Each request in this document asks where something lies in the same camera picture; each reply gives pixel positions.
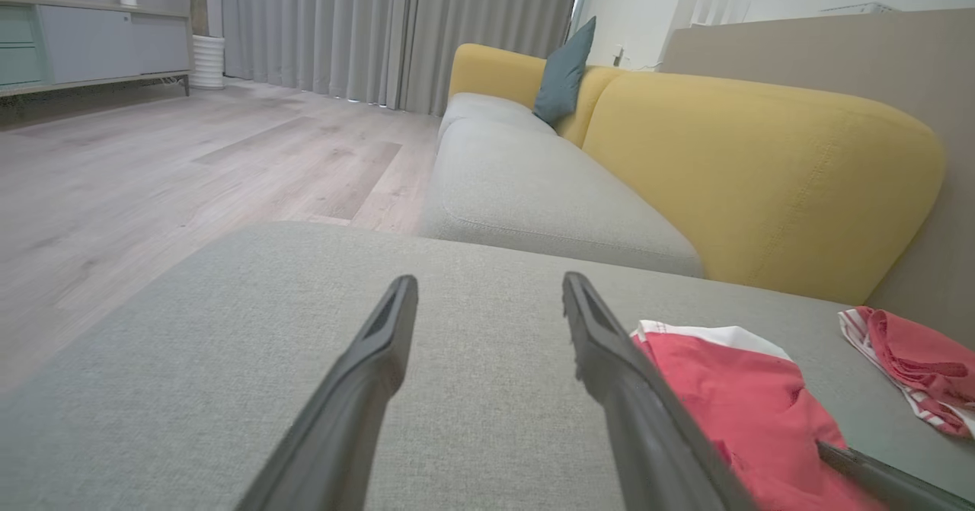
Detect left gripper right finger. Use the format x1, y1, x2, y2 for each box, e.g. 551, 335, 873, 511
561, 271, 759, 511

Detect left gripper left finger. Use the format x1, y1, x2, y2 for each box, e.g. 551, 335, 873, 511
235, 273, 420, 511

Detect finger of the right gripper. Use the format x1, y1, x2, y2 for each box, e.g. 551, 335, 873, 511
815, 439, 975, 511

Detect red shorts white side stripes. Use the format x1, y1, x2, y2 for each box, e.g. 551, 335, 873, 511
631, 319, 888, 511

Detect red basketball jersey white sleeves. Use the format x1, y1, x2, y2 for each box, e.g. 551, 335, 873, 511
838, 305, 975, 440

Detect wide yellow sofa backrest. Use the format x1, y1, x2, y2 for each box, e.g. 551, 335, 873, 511
580, 69, 947, 306

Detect teal throw pillow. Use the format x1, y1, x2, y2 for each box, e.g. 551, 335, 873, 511
532, 16, 598, 127

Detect narrow yellow sofa backrest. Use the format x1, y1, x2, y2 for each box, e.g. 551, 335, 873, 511
448, 43, 622, 148

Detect white ribbed floor vase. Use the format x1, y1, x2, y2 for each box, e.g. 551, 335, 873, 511
188, 34, 226, 90

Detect grey curtain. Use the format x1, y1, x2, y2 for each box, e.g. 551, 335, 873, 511
206, 0, 587, 116

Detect grey low sideboard cabinet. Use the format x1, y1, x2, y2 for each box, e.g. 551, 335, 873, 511
0, 0, 193, 102

